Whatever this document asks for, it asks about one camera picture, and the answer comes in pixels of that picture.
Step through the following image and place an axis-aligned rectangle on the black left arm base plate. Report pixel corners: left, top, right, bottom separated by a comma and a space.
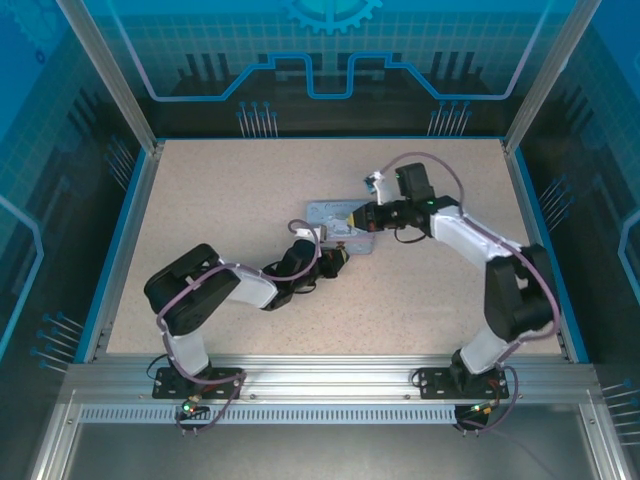
151, 366, 247, 401

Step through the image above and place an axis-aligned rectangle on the right cable connector green light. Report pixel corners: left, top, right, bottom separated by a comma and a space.
468, 398, 502, 417

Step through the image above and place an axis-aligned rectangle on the aluminium mounting rail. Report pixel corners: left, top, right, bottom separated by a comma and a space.
63, 353, 597, 407

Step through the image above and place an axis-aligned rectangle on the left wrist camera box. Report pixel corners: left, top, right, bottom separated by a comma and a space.
291, 224, 330, 247

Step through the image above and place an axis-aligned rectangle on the light blue cartoon pouch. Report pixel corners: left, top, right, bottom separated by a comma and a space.
304, 199, 379, 257

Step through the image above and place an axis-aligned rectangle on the aluminium side rail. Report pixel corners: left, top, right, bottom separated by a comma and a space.
501, 142, 572, 362
82, 143, 165, 363

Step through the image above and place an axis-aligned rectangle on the aluminium frame post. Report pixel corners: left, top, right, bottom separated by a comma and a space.
501, 0, 585, 155
56, 0, 165, 154

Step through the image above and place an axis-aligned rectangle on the slotted grey cable duct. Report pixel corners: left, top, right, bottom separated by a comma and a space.
78, 405, 459, 422

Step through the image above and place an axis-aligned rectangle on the thin black right gripper cable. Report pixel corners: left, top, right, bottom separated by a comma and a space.
391, 227, 432, 247

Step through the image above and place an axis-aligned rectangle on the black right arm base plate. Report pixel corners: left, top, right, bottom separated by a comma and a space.
416, 366, 512, 401

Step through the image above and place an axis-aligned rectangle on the grey steel sheet panel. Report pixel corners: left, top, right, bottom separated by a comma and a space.
62, 419, 604, 480

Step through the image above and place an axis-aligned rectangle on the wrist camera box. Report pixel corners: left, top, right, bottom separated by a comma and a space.
291, 224, 330, 247
362, 169, 397, 206

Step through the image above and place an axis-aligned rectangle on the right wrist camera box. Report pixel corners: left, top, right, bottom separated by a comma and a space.
362, 169, 397, 206

